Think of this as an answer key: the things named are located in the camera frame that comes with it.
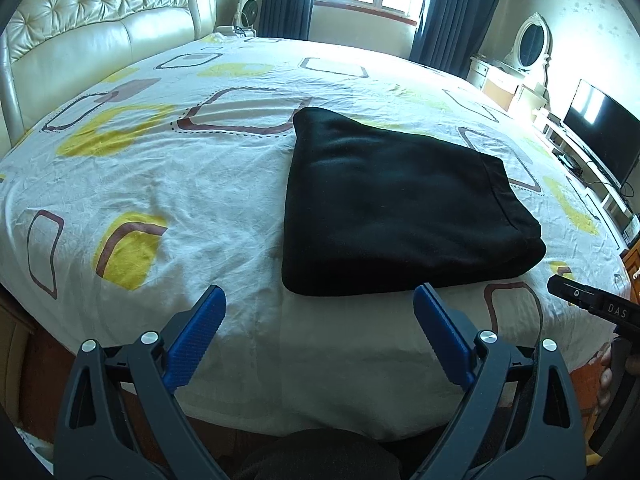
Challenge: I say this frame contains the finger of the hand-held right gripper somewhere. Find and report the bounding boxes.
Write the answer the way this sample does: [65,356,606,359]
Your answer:
[546,274,601,315]

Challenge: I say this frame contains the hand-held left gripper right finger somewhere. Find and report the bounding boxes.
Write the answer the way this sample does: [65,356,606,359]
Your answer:
[412,283,586,480]

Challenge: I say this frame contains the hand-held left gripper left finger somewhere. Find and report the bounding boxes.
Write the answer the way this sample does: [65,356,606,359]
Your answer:
[54,285,231,480]

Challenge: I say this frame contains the black pants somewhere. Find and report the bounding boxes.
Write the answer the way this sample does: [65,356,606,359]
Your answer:
[281,106,547,297]

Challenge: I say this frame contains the person's right hand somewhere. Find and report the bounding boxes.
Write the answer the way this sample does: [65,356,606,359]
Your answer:
[594,342,620,417]

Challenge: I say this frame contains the brown wooden cabinet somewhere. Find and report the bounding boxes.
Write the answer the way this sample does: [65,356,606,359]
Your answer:
[619,240,640,301]

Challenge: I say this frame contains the patterned white bed sheet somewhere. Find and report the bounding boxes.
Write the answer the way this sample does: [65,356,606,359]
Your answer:
[0,35,632,443]

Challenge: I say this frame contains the white television stand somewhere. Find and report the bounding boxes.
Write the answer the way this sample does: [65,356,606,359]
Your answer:
[532,110,640,241]

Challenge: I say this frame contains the black television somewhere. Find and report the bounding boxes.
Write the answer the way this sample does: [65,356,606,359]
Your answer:
[562,78,640,190]

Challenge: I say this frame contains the person's dark clothing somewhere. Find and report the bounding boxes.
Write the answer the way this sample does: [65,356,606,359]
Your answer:
[235,427,406,480]

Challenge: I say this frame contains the cream bedside cabinet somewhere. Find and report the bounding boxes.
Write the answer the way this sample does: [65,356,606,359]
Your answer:
[0,285,38,426]

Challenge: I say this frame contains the white dressing table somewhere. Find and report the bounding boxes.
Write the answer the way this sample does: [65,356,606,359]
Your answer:
[467,55,551,113]

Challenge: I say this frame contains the white oval vanity mirror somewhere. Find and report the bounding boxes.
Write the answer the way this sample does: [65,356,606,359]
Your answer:
[502,11,553,73]

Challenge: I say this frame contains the dark blue curtain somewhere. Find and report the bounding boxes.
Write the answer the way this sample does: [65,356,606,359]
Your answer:
[409,0,513,81]
[257,0,321,42]

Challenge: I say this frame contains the cream leather headboard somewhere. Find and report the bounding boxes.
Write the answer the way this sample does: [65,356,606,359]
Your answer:
[0,0,218,148]

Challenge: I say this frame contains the white desk fan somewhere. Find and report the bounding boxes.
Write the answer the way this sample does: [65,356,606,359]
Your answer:
[232,0,261,38]

